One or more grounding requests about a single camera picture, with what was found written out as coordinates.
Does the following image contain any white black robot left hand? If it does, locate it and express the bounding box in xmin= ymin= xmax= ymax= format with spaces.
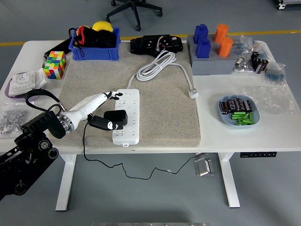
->
xmin=60 ymin=90 xmax=125 ymax=131

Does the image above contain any black plug adapter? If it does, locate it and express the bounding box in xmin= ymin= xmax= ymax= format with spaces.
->
xmin=103 ymin=110 xmax=129 ymax=125

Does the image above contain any white power strip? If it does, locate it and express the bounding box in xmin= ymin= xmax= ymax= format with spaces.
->
xmin=112 ymin=88 xmax=141 ymax=147

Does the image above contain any thin black adapter cord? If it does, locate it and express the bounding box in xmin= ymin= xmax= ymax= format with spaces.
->
xmin=81 ymin=119 xmax=205 ymax=181

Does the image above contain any white plastic cover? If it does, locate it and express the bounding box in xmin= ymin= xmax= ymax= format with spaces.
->
xmin=34 ymin=68 xmax=48 ymax=89

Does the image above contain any colourful puzzle cube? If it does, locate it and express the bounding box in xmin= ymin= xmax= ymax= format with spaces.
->
xmin=44 ymin=50 xmax=67 ymax=80

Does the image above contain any blue plastic bin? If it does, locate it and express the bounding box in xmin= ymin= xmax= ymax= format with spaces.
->
xmin=68 ymin=27 xmax=121 ymax=61

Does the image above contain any long black box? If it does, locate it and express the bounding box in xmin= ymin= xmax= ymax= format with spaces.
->
xmin=43 ymin=39 xmax=71 ymax=69

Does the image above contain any clear bag of silver screws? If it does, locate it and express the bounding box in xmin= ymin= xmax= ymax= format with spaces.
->
xmin=0 ymin=102 xmax=30 ymax=139

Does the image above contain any purple tray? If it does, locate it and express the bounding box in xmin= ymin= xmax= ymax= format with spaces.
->
xmin=4 ymin=77 xmax=45 ymax=102

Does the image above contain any white table leg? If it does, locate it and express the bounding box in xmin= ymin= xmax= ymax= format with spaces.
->
xmin=55 ymin=154 xmax=77 ymax=211
xmin=217 ymin=152 xmax=241 ymax=209

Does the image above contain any grey-brown mat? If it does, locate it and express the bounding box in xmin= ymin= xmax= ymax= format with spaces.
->
xmin=47 ymin=43 xmax=202 ymax=148

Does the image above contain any yellow ball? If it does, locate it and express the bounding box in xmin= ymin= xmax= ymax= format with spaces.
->
xmin=91 ymin=20 xmax=114 ymax=32

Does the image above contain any black office chair base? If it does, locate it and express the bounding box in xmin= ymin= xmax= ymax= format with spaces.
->
xmin=104 ymin=0 xmax=163 ymax=32

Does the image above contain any silver foot pedal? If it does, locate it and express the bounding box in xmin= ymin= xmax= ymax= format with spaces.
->
xmin=194 ymin=158 xmax=215 ymax=177

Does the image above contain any blue bottle-shaped block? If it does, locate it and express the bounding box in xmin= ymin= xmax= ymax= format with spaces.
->
xmin=196 ymin=38 xmax=212 ymax=58
xmin=193 ymin=24 xmax=209 ymax=45

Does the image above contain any grey block holder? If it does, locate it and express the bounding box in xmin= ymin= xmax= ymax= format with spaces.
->
xmin=187 ymin=34 xmax=237 ymax=76

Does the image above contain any light blue plate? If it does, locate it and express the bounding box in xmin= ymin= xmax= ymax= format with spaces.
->
xmin=218 ymin=94 xmax=261 ymax=129

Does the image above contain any orange cylinder block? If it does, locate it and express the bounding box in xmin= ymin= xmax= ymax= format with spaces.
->
xmin=214 ymin=24 xmax=230 ymax=43
xmin=217 ymin=37 xmax=234 ymax=57

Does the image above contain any clear bag of silver parts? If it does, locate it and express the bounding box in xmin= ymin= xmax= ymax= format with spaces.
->
xmin=231 ymin=55 xmax=256 ymax=76

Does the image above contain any clear bag of resistors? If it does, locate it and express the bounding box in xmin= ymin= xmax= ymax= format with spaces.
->
xmin=232 ymin=35 xmax=255 ymax=56

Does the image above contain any black desk control panel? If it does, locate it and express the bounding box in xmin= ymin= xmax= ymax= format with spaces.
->
xmin=239 ymin=152 xmax=277 ymax=158

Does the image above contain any empty clear plastic bag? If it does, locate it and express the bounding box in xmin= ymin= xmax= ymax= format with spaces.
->
xmin=237 ymin=83 xmax=301 ymax=116

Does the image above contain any clear bag of blue parts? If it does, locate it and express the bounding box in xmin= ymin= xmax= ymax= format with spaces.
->
xmin=263 ymin=62 xmax=287 ymax=86

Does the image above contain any white wall socket panel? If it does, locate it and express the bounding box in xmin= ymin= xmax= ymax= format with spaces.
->
xmin=10 ymin=72 xmax=37 ymax=91

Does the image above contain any black red drawstring pouch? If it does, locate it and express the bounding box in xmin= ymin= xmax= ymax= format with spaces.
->
xmin=68 ymin=25 xmax=117 ymax=57

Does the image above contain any white power strip cable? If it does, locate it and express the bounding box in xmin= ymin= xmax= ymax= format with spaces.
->
xmin=128 ymin=51 xmax=200 ymax=99

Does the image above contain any black device with coloured wires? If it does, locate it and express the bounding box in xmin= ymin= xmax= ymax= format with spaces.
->
xmin=130 ymin=34 xmax=184 ymax=57

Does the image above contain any white wheeled frame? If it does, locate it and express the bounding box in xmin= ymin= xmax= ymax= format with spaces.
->
xmin=275 ymin=0 xmax=301 ymax=10

